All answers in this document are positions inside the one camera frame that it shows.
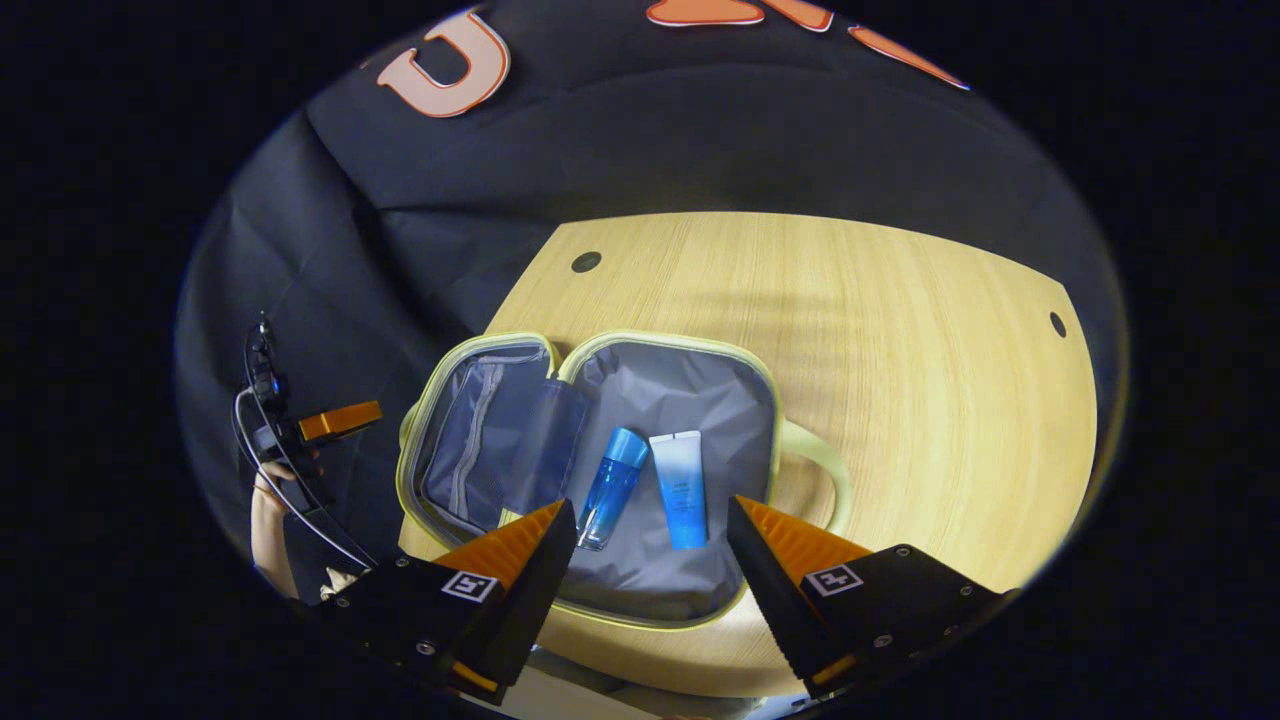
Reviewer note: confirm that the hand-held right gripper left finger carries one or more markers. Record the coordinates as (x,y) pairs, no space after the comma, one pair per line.
(535,585)

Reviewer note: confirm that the white and blue tube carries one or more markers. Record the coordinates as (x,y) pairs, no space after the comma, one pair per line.
(680,490)

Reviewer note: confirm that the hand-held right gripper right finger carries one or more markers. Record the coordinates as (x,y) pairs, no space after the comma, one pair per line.
(765,585)

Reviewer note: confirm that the cream yellow-trimmed suitcase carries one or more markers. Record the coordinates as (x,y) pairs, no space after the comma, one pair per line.
(690,400)

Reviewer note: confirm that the blue skin care bottle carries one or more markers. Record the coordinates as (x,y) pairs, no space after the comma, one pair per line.
(612,485)

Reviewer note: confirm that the person's beige clothing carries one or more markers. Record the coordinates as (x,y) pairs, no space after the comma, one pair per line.
(580,695)

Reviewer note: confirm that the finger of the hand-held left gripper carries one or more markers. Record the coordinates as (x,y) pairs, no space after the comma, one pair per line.
(340,421)

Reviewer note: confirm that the black backdrop cloth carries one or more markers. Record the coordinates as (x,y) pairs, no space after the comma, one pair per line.
(700,130)

